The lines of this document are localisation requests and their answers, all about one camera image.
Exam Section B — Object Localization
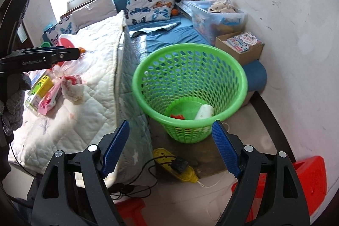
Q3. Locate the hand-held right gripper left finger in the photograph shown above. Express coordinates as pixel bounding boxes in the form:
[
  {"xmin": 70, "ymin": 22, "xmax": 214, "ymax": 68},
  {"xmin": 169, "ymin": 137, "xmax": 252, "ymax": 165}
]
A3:
[{"xmin": 31, "ymin": 120, "xmax": 130, "ymax": 226}]

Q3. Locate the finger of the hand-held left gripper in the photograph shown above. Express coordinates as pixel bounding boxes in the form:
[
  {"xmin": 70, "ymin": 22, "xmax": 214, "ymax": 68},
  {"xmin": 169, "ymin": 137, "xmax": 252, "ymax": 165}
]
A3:
[{"xmin": 11, "ymin": 47, "xmax": 81, "ymax": 73}]

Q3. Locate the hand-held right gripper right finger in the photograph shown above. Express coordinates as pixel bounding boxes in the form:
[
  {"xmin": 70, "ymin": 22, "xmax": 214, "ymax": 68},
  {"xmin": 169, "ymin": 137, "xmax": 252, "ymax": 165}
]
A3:
[{"xmin": 211, "ymin": 120, "xmax": 310, "ymax": 226}]

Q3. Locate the green plastic mesh basket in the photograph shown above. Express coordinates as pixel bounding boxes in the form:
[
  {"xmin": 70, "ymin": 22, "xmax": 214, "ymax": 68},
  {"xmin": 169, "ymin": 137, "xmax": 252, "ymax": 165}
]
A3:
[{"xmin": 132, "ymin": 44, "xmax": 249, "ymax": 144}]

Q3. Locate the person's left hand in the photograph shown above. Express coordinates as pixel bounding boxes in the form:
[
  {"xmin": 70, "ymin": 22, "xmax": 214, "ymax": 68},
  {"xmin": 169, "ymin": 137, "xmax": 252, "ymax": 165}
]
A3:
[{"xmin": 1, "ymin": 73, "xmax": 33, "ymax": 137}]

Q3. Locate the clear plastic bag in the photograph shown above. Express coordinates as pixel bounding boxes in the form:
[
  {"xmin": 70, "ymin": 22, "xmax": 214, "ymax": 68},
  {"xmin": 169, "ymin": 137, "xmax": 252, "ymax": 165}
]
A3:
[{"xmin": 51, "ymin": 56, "xmax": 91, "ymax": 81}]

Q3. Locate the small butterfly print pillow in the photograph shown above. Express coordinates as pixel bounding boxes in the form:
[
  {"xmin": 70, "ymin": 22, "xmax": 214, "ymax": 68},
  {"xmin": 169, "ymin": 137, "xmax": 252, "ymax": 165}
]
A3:
[{"xmin": 43, "ymin": 15, "xmax": 79, "ymax": 47}]

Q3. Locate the yellow green carton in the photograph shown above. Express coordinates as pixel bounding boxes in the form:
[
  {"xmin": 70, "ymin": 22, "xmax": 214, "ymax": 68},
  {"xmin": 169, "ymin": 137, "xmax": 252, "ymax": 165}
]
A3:
[{"xmin": 25, "ymin": 75, "xmax": 55, "ymax": 110}]

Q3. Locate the crumpled white red wrapper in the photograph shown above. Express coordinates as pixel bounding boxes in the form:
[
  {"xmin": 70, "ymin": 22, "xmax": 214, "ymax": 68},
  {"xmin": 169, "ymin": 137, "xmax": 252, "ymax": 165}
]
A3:
[{"xmin": 60, "ymin": 75, "xmax": 84, "ymax": 104}]

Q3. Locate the white plastic bottle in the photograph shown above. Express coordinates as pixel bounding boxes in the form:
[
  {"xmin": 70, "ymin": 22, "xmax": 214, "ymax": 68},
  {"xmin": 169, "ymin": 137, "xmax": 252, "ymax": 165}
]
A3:
[{"xmin": 194, "ymin": 104, "xmax": 214, "ymax": 121}]

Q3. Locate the pink snack packet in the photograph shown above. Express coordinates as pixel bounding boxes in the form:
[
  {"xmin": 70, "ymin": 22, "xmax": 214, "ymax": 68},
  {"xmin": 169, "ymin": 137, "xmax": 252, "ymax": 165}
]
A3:
[{"xmin": 38, "ymin": 80, "xmax": 64, "ymax": 116}]

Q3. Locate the yellow power strip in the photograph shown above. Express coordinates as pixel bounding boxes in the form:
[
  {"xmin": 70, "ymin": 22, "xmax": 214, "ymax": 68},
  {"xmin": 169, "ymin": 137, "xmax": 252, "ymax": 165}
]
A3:
[{"xmin": 153, "ymin": 148, "xmax": 199, "ymax": 183}]

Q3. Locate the black plug adapter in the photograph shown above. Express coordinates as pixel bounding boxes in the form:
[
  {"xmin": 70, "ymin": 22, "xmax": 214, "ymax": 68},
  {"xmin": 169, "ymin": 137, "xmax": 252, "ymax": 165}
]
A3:
[{"xmin": 169, "ymin": 159, "xmax": 190, "ymax": 174}]

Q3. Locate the white quilted blanket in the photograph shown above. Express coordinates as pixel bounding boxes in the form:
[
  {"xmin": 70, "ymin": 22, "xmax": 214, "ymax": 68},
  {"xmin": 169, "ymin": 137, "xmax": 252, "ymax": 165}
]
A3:
[{"xmin": 8, "ymin": 10, "xmax": 154, "ymax": 187}]

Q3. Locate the grey pillow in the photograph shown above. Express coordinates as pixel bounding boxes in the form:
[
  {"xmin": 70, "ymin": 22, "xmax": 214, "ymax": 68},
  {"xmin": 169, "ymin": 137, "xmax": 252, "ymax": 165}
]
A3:
[{"xmin": 71, "ymin": 0, "xmax": 118, "ymax": 31}]

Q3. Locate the small red plastic stool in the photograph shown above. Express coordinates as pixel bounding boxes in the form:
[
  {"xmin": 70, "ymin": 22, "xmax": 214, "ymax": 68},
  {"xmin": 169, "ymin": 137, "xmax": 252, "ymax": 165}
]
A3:
[{"xmin": 116, "ymin": 198, "xmax": 148, "ymax": 226}]

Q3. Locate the large red plastic stool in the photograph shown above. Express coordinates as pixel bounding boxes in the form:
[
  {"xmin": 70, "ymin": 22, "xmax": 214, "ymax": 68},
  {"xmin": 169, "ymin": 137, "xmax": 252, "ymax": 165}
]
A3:
[{"xmin": 231, "ymin": 156, "xmax": 327, "ymax": 224}]

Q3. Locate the cardboard box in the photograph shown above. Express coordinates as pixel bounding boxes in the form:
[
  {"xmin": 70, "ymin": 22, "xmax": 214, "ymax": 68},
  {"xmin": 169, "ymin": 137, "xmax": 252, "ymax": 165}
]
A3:
[{"xmin": 215, "ymin": 31, "xmax": 265, "ymax": 66}]

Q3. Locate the large butterfly print pillow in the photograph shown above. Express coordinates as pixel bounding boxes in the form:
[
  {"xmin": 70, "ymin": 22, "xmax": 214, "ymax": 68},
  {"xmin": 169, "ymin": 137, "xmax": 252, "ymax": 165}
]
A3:
[{"xmin": 124, "ymin": 0, "xmax": 177, "ymax": 27}]

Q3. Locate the cartoon cover book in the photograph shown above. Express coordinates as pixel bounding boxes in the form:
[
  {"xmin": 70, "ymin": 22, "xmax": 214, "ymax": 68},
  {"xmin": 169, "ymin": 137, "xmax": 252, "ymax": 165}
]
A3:
[{"xmin": 226, "ymin": 32, "xmax": 264, "ymax": 54}]

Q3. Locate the blue bed sheet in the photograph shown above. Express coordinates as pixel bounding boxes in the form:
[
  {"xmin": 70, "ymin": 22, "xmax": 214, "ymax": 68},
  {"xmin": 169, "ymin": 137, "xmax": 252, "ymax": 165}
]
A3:
[{"xmin": 127, "ymin": 15, "xmax": 215, "ymax": 64}]

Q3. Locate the clear plastic storage box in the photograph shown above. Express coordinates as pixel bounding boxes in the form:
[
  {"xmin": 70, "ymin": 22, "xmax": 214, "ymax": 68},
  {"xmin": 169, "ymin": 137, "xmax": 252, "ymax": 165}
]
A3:
[{"xmin": 187, "ymin": 0, "xmax": 248, "ymax": 47}]

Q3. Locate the grey patterned folded blanket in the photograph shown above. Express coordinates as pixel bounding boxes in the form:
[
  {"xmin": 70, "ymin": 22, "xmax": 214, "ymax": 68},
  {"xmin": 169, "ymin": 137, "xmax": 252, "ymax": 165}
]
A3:
[{"xmin": 175, "ymin": 0, "xmax": 195, "ymax": 19}]

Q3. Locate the spotted cloth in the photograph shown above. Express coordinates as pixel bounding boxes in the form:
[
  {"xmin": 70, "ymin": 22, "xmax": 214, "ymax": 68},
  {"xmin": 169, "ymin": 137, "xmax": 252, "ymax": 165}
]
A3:
[{"xmin": 208, "ymin": 0, "xmax": 237, "ymax": 15}]

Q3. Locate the black cable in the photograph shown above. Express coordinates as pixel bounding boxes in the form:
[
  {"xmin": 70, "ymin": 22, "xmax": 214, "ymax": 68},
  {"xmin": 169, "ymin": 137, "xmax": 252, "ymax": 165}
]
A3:
[{"xmin": 110, "ymin": 156, "xmax": 176, "ymax": 201}]

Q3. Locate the white cord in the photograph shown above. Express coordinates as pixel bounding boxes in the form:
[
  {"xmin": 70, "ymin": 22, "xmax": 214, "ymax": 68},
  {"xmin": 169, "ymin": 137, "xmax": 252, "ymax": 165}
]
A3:
[{"xmin": 197, "ymin": 121, "xmax": 235, "ymax": 189}]

